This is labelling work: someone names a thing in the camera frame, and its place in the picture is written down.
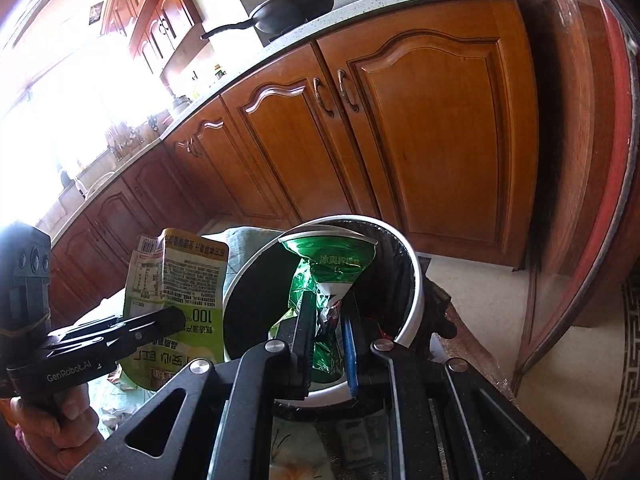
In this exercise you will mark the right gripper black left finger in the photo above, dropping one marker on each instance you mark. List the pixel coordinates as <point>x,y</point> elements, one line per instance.
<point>212,421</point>

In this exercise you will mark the green remote control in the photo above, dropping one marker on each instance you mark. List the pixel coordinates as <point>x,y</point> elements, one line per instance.
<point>360,440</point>

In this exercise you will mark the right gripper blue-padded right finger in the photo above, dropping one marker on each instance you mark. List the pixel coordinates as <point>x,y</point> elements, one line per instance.
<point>445,420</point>

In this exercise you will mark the green foil snack bag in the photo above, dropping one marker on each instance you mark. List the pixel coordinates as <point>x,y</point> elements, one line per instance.
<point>330,261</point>

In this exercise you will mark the white rimmed trash bin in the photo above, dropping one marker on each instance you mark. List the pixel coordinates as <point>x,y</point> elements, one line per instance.
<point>368,283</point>

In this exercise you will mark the wooden upper kitchen cabinets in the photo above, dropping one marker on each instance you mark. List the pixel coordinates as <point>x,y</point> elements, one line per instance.
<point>165,34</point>

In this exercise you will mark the person's left hand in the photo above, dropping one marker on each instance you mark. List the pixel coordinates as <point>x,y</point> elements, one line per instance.
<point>55,445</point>

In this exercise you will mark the green spout drink pouch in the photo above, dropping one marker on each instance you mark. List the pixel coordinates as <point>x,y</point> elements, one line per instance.
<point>183,270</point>

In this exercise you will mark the wooden lower kitchen cabinets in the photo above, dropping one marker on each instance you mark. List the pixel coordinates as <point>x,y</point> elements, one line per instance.
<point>424,117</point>

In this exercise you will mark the red-framed glass door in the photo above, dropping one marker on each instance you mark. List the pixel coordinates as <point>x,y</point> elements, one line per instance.
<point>585,228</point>

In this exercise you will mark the black wok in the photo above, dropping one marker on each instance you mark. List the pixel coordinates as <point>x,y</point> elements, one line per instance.
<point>277,17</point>

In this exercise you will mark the light blue floral tablecloth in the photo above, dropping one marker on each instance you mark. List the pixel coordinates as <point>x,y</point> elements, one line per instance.
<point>213,417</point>

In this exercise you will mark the wooden kitchen cabinets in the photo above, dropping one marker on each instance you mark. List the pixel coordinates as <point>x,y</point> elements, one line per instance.
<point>424,117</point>
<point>165,34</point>

